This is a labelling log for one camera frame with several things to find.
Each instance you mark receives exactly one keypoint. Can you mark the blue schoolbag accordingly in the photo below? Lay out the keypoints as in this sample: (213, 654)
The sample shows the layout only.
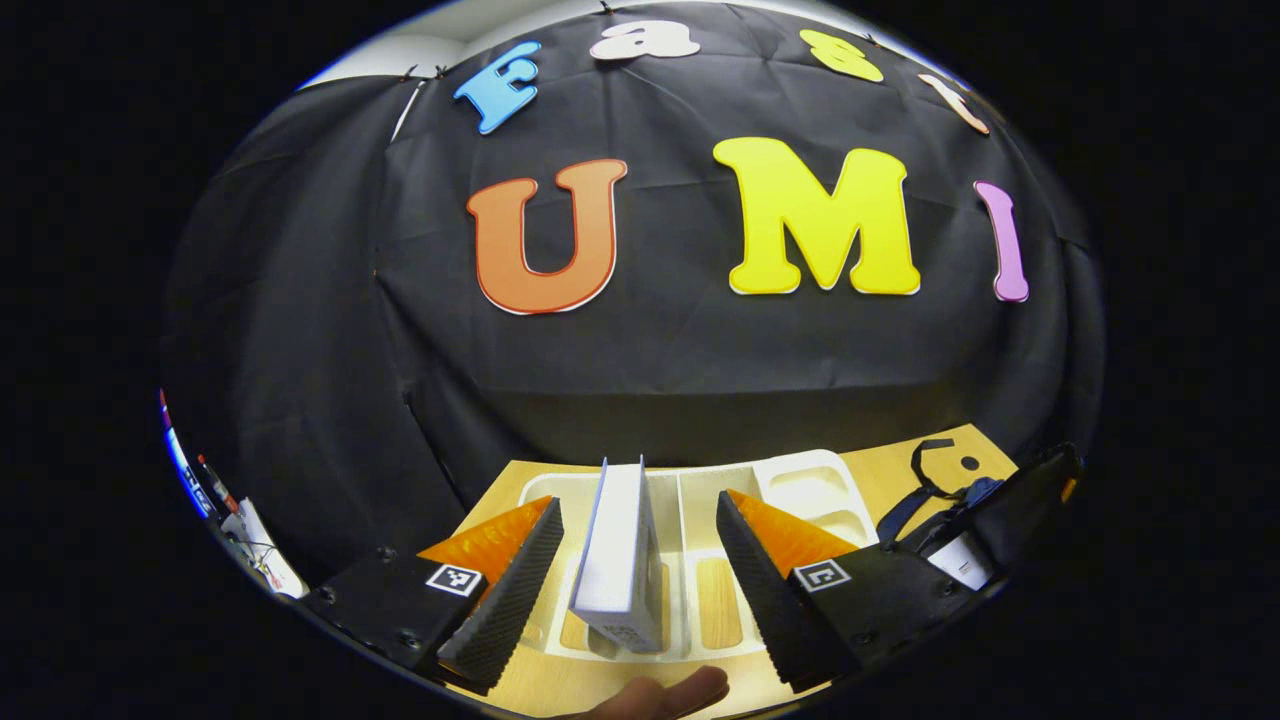
(1020, 510)

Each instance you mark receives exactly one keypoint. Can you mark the white plastic bookshelf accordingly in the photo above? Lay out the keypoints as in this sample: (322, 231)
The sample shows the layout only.
(800, 490)

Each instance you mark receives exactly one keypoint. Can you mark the lavender spine book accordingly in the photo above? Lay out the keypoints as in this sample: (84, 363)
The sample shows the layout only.
(620, 560)

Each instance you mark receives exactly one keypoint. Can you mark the small white table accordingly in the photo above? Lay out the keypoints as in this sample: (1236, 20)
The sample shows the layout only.
(262, 560)

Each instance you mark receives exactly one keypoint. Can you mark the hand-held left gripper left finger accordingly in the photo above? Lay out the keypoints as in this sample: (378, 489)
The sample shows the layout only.
(500, 610)

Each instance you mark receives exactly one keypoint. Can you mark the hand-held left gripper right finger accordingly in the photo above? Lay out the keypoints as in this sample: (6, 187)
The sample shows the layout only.
(765, 590)

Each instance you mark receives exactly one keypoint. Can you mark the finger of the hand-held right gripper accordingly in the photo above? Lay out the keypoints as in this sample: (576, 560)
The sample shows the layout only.
(1069, 489)

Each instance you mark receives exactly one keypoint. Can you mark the computer monitor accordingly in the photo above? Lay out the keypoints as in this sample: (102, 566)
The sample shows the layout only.
(190, 470)

